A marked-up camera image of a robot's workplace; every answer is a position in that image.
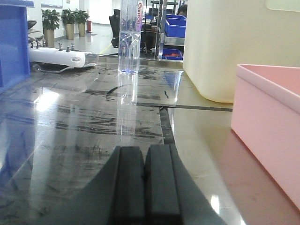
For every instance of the cream plastic basket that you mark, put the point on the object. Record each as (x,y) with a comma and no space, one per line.
(220,34)

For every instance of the blue crate left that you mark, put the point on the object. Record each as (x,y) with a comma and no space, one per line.
(14,51)

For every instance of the gold potted plant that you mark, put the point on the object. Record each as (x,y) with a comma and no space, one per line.
(81,18)
(50,22)
(68,19)

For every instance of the black office chair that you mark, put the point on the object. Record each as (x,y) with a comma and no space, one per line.
(115,26)

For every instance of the pink plastic bin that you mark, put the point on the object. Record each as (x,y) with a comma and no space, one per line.
(266,117)

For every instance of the clear water bottle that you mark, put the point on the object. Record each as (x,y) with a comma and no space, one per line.
(131,18)

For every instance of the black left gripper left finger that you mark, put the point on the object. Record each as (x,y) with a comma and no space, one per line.
(114,197)

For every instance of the gold potted plant far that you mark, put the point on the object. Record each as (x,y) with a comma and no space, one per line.
(81,18)

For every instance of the seated person in black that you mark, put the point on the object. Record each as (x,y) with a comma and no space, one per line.
(182,10)

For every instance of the blue bin on rack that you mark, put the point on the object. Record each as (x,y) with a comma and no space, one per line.
(175,26)

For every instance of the gold potted plant middle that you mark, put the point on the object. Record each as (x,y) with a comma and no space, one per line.
(68,19)

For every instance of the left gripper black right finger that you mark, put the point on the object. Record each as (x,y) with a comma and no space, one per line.
(172,197)

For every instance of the gold potted plant near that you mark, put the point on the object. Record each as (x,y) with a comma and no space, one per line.
(50,22)

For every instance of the white remote controller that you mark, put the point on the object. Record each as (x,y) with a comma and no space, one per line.
(56,56)

